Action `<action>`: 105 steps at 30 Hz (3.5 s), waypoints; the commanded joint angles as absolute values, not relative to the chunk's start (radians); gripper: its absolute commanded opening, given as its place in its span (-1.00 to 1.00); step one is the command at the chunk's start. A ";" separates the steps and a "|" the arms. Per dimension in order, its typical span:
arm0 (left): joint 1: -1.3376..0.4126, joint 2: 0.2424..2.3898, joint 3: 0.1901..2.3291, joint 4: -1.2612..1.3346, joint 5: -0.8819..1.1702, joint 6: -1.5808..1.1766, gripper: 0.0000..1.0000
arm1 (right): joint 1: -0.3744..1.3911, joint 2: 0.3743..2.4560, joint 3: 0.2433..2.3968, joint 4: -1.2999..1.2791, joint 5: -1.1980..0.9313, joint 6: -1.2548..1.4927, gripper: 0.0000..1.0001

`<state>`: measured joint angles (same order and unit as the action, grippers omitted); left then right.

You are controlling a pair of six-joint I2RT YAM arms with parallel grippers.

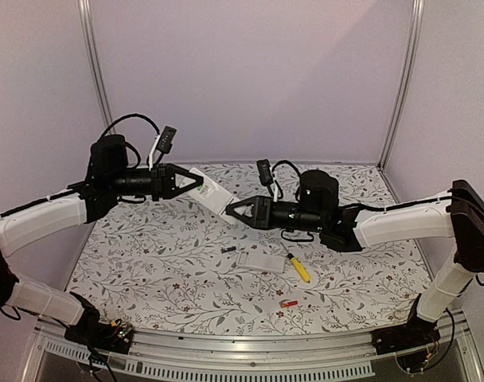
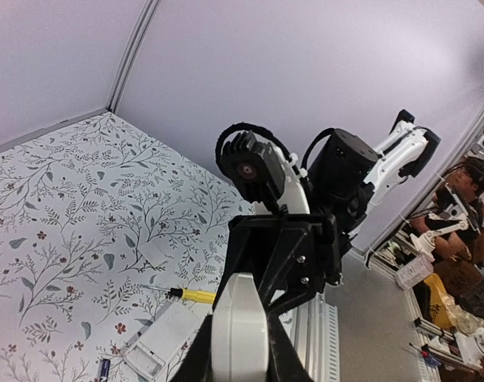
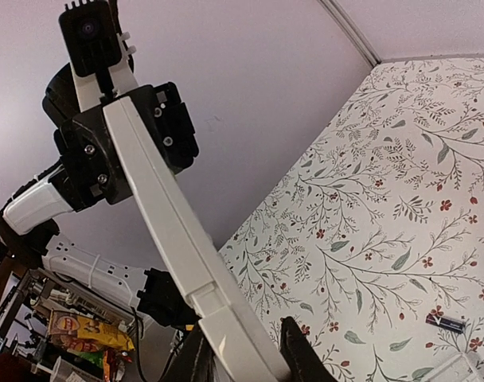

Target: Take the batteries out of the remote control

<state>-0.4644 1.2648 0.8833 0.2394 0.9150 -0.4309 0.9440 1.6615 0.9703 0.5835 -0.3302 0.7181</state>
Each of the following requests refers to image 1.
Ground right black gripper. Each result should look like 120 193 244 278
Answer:
228 194 326 232

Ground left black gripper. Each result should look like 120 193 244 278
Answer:
108 162 203 201

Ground purple black AA battery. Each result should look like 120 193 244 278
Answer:
221 246 237 253

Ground white remote with screen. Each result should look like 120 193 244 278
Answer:
187 167 240 224

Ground plain white remote control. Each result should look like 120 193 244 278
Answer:
236 252 285 274

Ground yellow handled screwdriver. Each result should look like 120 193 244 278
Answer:
281 244 310 283

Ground red AA battery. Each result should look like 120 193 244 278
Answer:
280 301 298 309

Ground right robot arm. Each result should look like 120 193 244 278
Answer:
225 170 484 347

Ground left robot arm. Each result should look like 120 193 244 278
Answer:
0 134 204 345

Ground floral patterned table mat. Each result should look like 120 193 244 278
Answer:
60 163 440 335

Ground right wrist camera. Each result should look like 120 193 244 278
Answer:
256 159 283 201

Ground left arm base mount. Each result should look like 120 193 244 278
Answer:
64 318 134 355

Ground left aluminium frame post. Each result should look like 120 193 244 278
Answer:
76 0 114 129

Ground aluminium frame post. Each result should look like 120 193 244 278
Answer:
377 0 424 172
76 0 114 129

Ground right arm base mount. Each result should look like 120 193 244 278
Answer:
371 324 440 374

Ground front aluminium rail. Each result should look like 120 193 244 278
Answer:
21 310 484 381

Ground right aluminium frame post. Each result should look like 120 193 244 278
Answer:
377 0 424 172

